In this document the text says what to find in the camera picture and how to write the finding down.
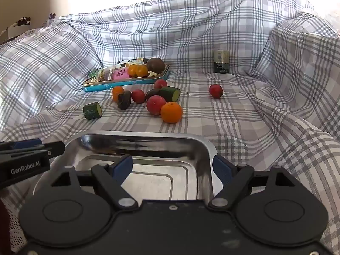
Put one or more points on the small orange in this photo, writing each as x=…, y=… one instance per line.
x=132, y=70
x=141, y=70
x=117, y=91

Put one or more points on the grey plaid bed sheet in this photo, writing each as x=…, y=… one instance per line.
x=239, y=117

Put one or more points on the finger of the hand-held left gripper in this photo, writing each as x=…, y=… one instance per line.
x=26, y=144
x=53, y=148

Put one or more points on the small red fruit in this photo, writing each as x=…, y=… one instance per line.
x=216, y=90
x=138, y=96
x=160, y=84

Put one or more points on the dark green can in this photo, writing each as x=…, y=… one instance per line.
x=221, y=62

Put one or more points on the large orange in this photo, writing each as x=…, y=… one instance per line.
x=171, y=112

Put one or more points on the green foil candy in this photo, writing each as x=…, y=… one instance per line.
x=93, y=73

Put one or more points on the small orange in tin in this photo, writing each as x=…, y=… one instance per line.
x=132, y=70
x=141, y=70

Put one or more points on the clear snack bag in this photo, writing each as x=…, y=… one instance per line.
x=105, y=75

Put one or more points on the blue tin tray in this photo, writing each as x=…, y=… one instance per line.
x=124, y=83

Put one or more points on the white cardboard box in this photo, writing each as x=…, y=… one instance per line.
x=17, y=29

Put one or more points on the purple clip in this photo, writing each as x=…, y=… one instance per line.
x=51, y=15

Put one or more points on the white lace cloth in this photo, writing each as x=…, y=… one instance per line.
x=18, y=204

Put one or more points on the green cucumber piece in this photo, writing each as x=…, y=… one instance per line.
x=91, y=111
x=170, y=93

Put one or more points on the stainless steel tray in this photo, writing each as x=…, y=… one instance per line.
x=148, y=175

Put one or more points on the large pink-red fruit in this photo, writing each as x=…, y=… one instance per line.
x=156, y=105

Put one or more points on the dark wrinkled fruit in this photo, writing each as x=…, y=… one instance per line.
x=151, y=93
x=124, y=100

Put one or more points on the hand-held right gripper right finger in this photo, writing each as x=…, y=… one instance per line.
x=222, y=168

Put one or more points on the yellow snack packet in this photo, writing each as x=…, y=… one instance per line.
x=138, y=61

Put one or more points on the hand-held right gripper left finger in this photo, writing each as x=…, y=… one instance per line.
x=122, y=168

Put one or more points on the black snack packet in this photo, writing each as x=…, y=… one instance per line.
x=124, y=62

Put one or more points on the brown round fruit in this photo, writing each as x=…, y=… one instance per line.
x=156, y=64

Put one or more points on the pink snack packet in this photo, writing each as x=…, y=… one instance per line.
x=120, y=73

